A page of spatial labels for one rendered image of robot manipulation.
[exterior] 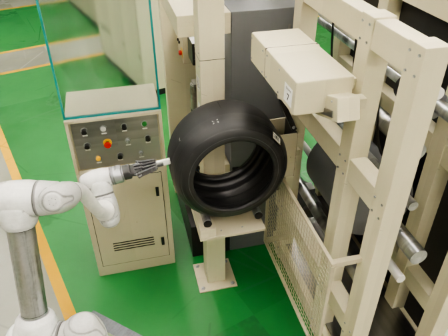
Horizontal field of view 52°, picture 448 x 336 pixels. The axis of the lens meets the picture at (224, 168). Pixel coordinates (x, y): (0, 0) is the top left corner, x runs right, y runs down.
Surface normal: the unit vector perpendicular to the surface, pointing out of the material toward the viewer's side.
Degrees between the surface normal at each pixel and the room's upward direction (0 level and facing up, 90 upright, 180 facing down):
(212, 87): 90
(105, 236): 90
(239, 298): 0
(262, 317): 0
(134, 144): 90
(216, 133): 46
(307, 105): 90
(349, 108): 72
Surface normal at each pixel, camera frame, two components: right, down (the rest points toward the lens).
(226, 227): 0.00, -0.82
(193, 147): -0.37, 0.04
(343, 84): 0.24, 0.56
